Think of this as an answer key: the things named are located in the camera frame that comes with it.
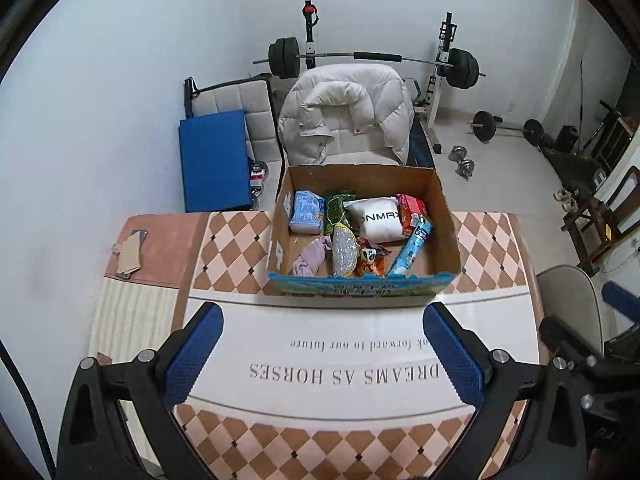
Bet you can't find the orange snack bag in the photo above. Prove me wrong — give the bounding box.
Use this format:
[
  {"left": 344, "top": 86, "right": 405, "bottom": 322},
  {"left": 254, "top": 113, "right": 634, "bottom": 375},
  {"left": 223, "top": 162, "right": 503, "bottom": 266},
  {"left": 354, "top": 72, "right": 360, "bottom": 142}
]
[{"left": 356, "top": 236, "right": 390, "bottom": 278}]

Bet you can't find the long blue biscuit packet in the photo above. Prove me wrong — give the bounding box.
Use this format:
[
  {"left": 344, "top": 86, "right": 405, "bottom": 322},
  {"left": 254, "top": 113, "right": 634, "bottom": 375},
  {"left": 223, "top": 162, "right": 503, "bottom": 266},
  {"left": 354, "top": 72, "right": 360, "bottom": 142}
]
[{"left": 387, "top": 217, "right": 433, "bottom": 276}]

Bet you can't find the silver glitter pouch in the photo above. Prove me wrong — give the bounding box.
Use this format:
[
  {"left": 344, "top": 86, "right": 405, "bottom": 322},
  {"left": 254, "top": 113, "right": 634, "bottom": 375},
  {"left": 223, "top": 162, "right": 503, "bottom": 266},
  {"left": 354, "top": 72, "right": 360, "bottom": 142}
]
[{"left": 332, "top": 223, "right": 359, "bottom": 278}]

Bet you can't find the light blue tissue pack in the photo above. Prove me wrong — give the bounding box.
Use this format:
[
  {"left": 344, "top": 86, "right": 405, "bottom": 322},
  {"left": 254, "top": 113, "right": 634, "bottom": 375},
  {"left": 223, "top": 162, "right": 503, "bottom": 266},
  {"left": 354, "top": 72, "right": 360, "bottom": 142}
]
[{"left": 290, "top": 191, "right": 326, "bottom": 235}]

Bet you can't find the white plastic pillow pack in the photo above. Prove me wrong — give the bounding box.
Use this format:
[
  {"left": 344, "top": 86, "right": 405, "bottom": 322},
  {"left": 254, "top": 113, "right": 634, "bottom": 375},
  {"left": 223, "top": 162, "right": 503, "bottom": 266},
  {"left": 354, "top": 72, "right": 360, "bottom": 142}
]
[{"left": 345, "top": 196, "right": 404, "bottom": 244}]

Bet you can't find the red snack packet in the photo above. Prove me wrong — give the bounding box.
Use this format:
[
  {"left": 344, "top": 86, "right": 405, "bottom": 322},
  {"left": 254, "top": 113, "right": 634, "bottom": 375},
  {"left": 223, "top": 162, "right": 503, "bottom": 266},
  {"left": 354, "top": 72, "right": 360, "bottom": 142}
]
[{"left": 396, "top": 194, "right": 428, "bottom": 238}]

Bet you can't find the green snack packet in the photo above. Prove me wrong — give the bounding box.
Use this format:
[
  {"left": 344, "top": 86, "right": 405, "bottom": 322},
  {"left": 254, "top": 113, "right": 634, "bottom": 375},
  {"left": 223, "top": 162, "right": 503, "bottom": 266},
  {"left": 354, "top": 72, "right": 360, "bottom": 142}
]
[{"left": 323, "top": 191, "right": 356, "bottom": 235}]

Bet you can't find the grey round chair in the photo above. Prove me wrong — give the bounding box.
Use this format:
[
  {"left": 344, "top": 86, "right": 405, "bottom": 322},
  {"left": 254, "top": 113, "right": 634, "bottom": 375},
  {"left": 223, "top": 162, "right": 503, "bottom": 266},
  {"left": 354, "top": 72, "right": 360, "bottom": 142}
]
[{"left": 536, "top": 264, "right": 604, "bottom": 356}]

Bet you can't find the wooden chair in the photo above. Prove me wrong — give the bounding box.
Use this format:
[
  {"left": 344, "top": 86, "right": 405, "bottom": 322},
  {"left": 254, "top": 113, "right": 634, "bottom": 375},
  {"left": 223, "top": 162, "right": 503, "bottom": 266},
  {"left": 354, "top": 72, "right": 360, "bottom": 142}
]
[{"left": 561, "top": 166, "right": 639, "bottom": 278}]

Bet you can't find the cardboard box with blue print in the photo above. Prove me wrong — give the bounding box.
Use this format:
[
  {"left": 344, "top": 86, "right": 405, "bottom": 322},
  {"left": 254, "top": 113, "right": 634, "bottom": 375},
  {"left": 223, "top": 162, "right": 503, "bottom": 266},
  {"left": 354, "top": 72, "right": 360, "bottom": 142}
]
[{"left": 267, "top": 164, "right": 462, "bottom": 297}]

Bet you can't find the blue folded mat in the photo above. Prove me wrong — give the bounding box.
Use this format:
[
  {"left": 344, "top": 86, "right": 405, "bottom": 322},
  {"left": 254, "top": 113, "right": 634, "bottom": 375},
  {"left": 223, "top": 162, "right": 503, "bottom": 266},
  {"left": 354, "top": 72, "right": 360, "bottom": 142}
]
[{"left": 179, "top": 110, "right": 252, "bottom": 212}]

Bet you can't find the small barbell on floor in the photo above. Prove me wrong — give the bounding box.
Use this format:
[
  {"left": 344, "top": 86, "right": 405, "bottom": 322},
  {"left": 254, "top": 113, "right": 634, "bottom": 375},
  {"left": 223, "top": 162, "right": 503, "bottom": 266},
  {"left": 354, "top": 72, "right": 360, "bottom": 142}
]
[{"left": 470, "top": 110, "right": 544, "bottom": 146}]

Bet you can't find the beige tufted bench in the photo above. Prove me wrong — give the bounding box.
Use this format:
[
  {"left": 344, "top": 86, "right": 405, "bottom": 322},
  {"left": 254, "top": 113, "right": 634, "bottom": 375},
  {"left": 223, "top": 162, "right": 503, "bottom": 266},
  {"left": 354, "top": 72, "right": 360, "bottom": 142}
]
[{"left": 183, "top": 74, "right": 285, "bottom": 198}]

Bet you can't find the barbell on rack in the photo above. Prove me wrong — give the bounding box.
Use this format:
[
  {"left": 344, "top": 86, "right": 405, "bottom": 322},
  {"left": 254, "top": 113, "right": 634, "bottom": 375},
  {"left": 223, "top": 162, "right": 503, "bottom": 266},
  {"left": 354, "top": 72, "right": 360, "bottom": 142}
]
[{"left": 253, "top": 37, "right": 486, "bottom": 90}]

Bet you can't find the white puffer jacket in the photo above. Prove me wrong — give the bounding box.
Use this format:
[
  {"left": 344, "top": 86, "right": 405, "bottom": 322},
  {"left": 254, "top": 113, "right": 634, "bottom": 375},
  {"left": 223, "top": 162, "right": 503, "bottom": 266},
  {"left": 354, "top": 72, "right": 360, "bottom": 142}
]
[{"left": 278, "top": 63, "right": 414, "bottom": 166}]

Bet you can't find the weight bench rack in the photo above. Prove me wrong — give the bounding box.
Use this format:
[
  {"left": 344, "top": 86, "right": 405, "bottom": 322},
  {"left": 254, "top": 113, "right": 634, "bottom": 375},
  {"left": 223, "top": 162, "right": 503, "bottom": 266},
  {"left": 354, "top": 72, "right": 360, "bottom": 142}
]
[{"left": 414, "top": 12, "right": 457, "bottom": 154}]

